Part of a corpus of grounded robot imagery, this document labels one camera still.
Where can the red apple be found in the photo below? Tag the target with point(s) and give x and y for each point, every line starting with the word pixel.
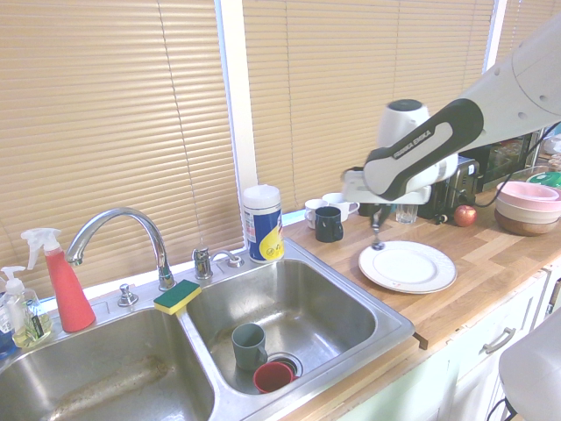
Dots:
pixel 465 216

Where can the chrome small spout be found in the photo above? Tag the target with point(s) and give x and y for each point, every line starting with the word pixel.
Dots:
pixel 232 259

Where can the metal sink drain strainer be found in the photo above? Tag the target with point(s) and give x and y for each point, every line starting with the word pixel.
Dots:
pixel 293 360

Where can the yellow green sponge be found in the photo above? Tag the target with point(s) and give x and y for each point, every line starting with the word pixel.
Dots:
pixel 177 296

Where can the white wipes canister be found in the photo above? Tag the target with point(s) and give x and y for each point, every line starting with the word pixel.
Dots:
pixel 263 228

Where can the red ceramic mug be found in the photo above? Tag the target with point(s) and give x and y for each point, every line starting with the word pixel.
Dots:
pixel 274 377

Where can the black silver toaster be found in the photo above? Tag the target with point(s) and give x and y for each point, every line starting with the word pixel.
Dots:
pixel 464 184

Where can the dark navy mug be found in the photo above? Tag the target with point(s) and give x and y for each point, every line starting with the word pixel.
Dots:
pixel 328 226

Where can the wide tan window blind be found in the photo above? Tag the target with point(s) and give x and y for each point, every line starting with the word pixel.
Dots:
pixel 333 87
pixel 109 109

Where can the clear soap pump bottle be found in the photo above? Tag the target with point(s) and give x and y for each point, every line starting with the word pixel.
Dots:
pixel 28 324

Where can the red spray bottle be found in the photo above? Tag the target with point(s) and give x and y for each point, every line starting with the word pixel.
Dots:
pixel 70 298

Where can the metal spoon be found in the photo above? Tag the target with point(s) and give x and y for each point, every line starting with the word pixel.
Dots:
pixel 378 245

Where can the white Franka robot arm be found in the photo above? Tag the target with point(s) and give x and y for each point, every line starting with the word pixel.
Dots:
pixel 495 109

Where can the beige bowl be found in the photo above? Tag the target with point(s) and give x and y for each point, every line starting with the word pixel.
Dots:
pixel 526 211

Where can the white mug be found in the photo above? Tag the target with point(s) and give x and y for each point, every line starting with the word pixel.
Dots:
pixel 346 208
pixel 312 212

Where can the white dinner plate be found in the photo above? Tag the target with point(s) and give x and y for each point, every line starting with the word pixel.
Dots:
pixel 407 267

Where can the pale green cabinet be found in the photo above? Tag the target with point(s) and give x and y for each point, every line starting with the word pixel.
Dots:
pixel 438 386

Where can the pink bowl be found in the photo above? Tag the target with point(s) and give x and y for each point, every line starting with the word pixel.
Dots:
pixel 530 193

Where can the clear drinking glass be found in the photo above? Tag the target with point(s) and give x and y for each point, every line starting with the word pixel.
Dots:
pixel 406 214

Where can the grey ceramic mug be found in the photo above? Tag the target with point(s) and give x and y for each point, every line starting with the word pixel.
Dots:
pixel 245 351

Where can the chrome gooseneck faucet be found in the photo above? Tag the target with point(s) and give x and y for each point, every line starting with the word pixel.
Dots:
pixel 122 217

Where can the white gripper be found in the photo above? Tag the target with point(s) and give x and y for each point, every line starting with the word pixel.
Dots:
pixel 355 186

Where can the green lidded container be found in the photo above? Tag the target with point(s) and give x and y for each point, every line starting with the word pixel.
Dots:
pixel 548 177

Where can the stainless steel double sink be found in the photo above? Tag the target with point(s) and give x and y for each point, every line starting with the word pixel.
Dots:
pixel 307 307

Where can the narrow tan window blind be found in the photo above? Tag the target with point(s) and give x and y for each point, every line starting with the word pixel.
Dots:
pixel 526 22

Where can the black toaster oven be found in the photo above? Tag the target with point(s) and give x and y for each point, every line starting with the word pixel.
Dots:
pixel 499 162

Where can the stack of bowls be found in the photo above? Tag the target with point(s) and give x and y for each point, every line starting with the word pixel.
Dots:
pixel 523 228

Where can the blue bottle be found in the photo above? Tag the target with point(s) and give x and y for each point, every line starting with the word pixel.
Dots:
pixel 3 337

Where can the chrome sink knob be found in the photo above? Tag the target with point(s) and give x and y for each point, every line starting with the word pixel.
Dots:
pixel 127 297

